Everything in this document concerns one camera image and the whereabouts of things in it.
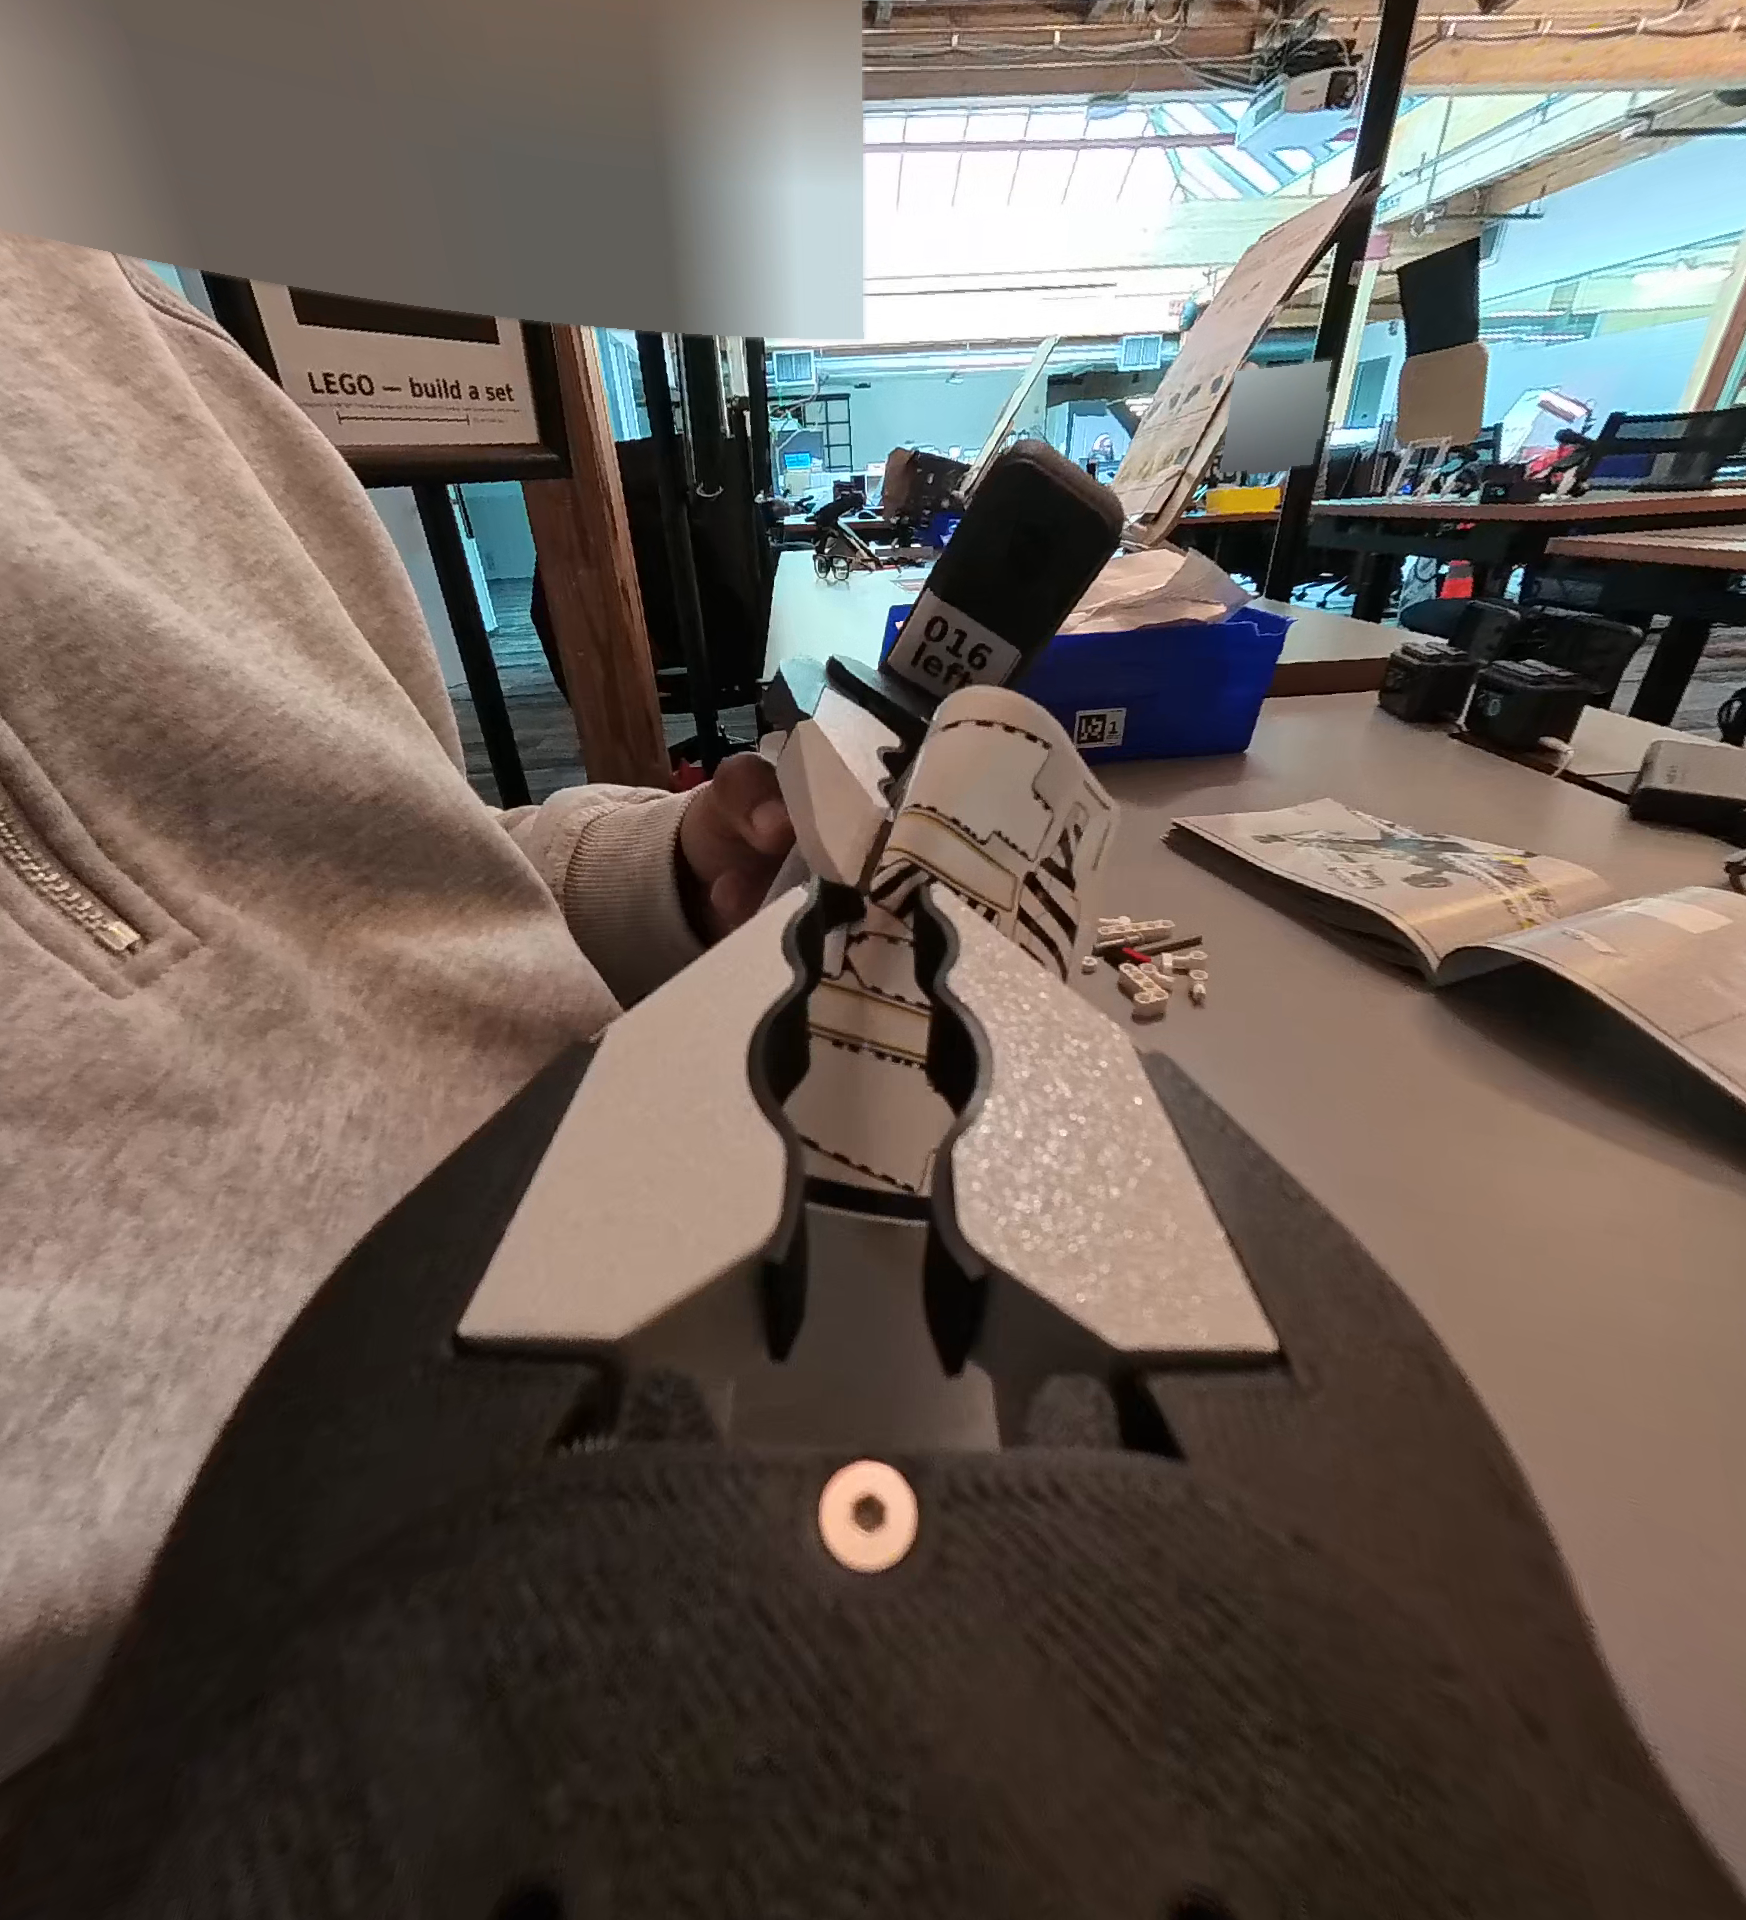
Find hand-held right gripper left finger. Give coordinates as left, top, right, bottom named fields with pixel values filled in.
left=454, top=884, right=824, bottom=1371

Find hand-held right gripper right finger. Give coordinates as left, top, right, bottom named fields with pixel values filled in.
left=914, top=895, right=1284, bottom=1385

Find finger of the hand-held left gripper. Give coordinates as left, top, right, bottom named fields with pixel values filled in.
left=776, top=715, right=941, bottom=895

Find zebra sticker sheet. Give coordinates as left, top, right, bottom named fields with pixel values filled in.
left=784, top=682, right=1123, bottom=1198

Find person's left forearm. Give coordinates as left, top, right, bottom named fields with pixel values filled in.
left=490, top=779, right=715, bottom=1010

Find lego instruction booklet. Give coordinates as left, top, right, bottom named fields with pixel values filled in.
left=1168, top=796, right=1746, bottom=1175

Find person's left hand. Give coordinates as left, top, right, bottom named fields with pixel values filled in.
left=676, top=749, right=804, bottom=946

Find white plastic bags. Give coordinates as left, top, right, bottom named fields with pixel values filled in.
left=1060, top=545, right=1255, bottom=642

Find blue plastic bin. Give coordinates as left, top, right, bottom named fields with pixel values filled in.
left=878, top=598, right=1295, bottom=769

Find paper sign stand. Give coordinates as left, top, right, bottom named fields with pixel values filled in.
left=1109, top=168, right=1382, bottom=522

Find black pole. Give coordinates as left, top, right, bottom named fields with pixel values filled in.
left=1269, top=0, right=1423, bottom=606

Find black cardboard sign panel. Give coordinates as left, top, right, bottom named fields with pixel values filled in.
left=1393, top=238, right=1494, bottom=453

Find black device green light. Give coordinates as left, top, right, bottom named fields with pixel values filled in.
left=1459, top=655, right=1591, bottom=755

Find white ceiling projector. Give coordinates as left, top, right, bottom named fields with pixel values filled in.
left=1235, top=36, right=1365, bottom=162

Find long wooden table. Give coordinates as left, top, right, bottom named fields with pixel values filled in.
left=1165, top=484, right=1746, bottom=710

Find wooden post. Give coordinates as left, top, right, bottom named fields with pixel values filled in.
left=527, top=320, right=676, bottom=794

